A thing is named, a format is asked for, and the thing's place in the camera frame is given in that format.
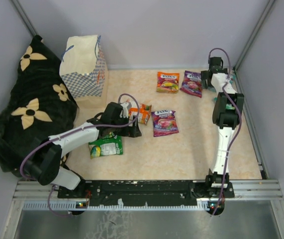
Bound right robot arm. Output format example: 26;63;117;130
201;56;244;197

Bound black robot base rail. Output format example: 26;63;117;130
58;180;220;207

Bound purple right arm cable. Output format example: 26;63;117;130
207;48;243;215

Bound teal Fox's mint candy bag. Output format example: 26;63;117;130
230;73;236;84

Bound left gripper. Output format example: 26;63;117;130
110;114;141;137

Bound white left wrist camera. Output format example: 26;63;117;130
120;101;131;118

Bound teal mint cherry candy bag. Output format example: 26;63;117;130
213;97;235;110

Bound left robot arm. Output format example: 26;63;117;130
20;102;141;198

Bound checkered paper bag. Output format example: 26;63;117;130
59;35;108;109

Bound green Fox's candy bag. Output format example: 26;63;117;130
88;133;123;159

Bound black floral pillow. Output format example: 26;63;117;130
0;35;78;177

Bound orange Fox's candy bag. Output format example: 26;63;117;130
156;72;180;94

